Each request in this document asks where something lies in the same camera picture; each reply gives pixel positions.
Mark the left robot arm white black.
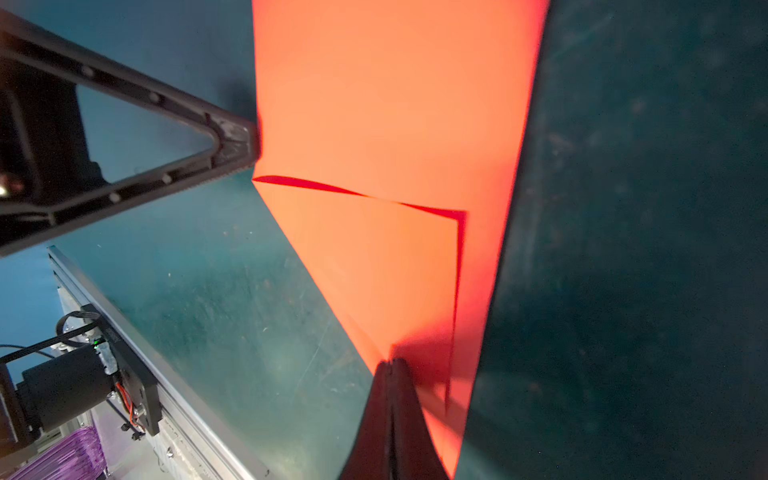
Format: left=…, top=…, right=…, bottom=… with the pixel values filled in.
left=1, top=12, right=261, bottom=463

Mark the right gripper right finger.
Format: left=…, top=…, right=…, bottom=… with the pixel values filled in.
left=393, top=358, right=448, bottom=479

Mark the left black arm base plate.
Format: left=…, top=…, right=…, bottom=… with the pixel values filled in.
left=82, top=304, right=162, bottom=437

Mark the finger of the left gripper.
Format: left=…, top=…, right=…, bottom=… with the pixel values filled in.
left=1, top=10, right=260, bottom=256

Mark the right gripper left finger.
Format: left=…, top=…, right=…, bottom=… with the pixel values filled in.
left=339, top=362, right=392, bottom=480

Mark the red square paper sheet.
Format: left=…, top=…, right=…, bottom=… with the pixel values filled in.
left=253, top=1, right=549, bottom=477

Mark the front aluminium rail base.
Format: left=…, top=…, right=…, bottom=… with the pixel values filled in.
left=48, top=247, right=278, bottom=479

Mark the purple blue glass vase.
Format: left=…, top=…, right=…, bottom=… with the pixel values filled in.
left=9, top=426, right=108, bottom=480

